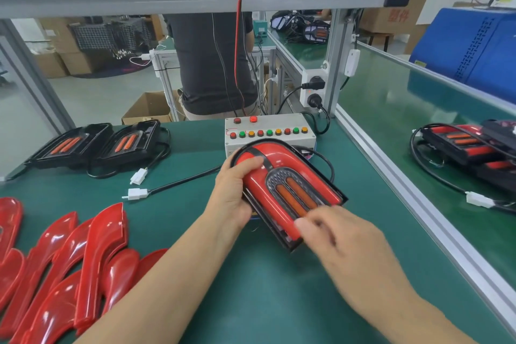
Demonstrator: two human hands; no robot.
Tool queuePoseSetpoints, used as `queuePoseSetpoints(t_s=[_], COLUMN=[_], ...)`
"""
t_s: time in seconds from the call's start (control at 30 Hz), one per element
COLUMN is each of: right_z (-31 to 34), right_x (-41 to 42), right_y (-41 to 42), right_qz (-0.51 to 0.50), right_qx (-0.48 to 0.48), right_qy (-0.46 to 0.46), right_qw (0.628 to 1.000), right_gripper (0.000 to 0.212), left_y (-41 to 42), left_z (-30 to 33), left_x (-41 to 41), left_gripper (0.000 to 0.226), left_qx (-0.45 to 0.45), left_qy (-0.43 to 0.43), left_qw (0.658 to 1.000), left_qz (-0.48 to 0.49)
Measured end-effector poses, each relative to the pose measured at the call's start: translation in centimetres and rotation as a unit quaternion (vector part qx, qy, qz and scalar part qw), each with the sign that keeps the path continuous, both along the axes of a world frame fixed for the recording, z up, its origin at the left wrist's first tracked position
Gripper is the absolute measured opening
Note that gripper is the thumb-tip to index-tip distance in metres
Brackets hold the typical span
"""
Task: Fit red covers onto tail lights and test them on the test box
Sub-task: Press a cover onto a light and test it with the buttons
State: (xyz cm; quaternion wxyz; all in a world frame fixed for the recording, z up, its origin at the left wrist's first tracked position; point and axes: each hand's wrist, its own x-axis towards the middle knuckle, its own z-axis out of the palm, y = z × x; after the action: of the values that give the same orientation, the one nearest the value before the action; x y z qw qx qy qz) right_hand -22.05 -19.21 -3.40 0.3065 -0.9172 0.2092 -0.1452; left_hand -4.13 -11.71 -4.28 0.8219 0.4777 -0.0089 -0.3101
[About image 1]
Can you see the beige test button box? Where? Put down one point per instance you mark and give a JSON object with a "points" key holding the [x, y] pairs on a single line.
{"points": [[270, 126]]}

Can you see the white metal stand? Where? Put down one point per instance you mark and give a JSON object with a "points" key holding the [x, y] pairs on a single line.
{"points": [[165, 70]]}

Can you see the person's left forearm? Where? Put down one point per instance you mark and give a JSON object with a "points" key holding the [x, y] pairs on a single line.
{"points": [[153, 291]]}

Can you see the person's right forearm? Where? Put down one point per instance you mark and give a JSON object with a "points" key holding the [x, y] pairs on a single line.
{"points": [[427, 328]]}

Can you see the white power strip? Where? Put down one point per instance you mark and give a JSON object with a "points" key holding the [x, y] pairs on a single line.
{"points": [[306, 75]]}

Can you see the white switch box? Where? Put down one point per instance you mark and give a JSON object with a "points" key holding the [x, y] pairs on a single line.
{"points": [[352, 63]]}

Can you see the large cardboard box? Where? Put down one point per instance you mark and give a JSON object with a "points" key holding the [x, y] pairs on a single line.
{"points": [[81, 61]]}

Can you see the pile of black lamp housings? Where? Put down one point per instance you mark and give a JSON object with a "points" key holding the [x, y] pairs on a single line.
{"points": [[89, 142]]}

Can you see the blue plastic crate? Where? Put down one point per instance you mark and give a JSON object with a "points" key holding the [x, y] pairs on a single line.
{"points": [[472, 49]]}

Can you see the black mesh basket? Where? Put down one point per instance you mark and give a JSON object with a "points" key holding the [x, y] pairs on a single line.
{"points": [[109, 36]]}

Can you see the small cardboard box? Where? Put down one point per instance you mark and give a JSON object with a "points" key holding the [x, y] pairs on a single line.
{"points": [[48, 64]]}

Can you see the person's right hand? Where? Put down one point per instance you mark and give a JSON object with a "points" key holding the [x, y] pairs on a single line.
{"points": [[351, 259]]}

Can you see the person's left hand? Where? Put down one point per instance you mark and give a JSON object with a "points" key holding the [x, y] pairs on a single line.
{"points": [[230, 194]]}

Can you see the pile of red lens covers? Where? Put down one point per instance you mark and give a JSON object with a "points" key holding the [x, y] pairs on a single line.
{"points": [[64, 267]]}

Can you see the low open cardboard carton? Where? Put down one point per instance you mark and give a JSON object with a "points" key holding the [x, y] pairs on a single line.
{"points": [[149, 106]]}

